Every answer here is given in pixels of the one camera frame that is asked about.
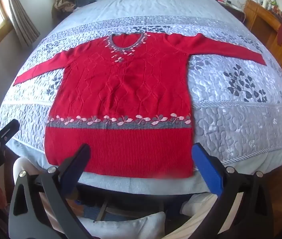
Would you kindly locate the wooden cabinet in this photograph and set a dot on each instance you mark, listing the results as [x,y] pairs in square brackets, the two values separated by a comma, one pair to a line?
[275,54]

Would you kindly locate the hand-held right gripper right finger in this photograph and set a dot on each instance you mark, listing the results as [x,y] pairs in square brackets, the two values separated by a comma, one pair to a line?
[205,164]

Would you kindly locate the floral quilted bedspread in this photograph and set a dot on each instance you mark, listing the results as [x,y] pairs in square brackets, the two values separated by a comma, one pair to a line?
[230,99]

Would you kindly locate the red knitted sweater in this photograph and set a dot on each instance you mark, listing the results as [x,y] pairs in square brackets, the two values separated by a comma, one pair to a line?
[121,99]

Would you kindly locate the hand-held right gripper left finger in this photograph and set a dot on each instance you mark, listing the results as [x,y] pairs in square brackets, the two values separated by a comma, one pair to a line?
[81,164]

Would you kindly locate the white cushion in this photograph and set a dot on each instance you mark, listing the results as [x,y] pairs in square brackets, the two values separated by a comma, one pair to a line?
[131,226]

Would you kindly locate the beige curtain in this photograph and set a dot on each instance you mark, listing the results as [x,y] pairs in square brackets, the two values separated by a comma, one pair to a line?
[22,20]

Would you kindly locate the white cloth bundle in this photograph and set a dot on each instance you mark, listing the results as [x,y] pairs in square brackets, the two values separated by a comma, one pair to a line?
[195,205]

